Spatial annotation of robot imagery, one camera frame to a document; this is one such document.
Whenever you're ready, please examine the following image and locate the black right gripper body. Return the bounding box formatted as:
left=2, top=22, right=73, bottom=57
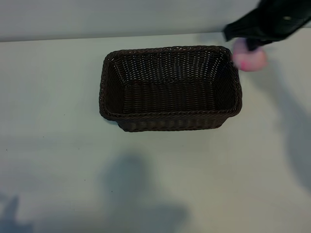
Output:
left=245, top=0, right=311, bottom=44

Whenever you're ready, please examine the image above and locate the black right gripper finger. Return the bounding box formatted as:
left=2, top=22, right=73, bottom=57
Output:
left=246, top=38, right=273, bottom=51
left=223, top=17, right=253, bottom=42

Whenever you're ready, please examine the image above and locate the dark brown wicker basket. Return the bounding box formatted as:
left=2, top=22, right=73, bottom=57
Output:
left=98, top=45, right=243, bottom=133

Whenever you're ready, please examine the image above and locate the pink peach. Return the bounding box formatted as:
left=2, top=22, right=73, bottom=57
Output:
left=232, top=37, right=267, bottom=72

